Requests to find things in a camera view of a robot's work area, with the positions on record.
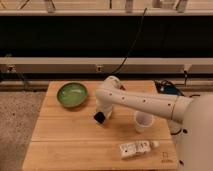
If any green ceramic bowl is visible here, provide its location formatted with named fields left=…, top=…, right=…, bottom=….
left=57, top=82, right=88, bottom=108

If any white dice block toy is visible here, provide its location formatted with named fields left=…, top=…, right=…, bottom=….
left=120, top=141, right=151, bottom=159

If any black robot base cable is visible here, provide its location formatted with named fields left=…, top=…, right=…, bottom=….
left=170, top=126, right=185, bottom=136

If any black hanging cable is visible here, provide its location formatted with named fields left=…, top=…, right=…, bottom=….
left=111, top=7, right=148, bottom=74

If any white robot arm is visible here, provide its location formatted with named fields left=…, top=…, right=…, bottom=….
left=94, top=76, right=213, bottom=171

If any blue black device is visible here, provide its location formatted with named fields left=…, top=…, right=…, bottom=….
left=155, top=80, right=182, bottom=95

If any small white cap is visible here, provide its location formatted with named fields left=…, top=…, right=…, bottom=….
left=150, top=141, right=160, bottom=149

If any clear plastic cup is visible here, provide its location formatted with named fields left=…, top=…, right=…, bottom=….
left=134, top=111, right=154, bottom=133

